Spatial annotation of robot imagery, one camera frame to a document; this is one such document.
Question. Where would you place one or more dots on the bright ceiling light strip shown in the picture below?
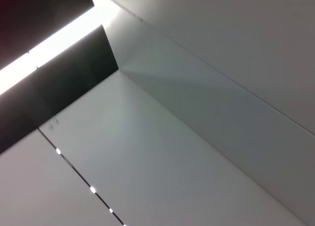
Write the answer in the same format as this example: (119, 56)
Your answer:
(61, 39)

